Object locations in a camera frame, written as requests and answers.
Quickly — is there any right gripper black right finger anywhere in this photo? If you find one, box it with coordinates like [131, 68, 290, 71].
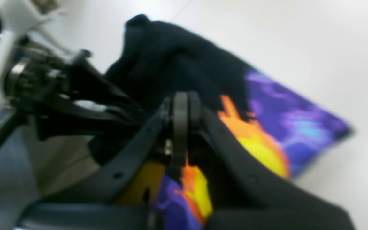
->
[188, 92, 355, 230]

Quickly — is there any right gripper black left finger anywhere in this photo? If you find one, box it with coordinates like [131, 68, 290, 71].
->
[15, 92, 189, 230]

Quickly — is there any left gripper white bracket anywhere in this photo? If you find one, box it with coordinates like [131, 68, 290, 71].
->
[0, 0, 145, 147]

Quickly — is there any black T-shirt with print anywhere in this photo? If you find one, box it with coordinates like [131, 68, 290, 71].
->
[105, 15, 350, 230]

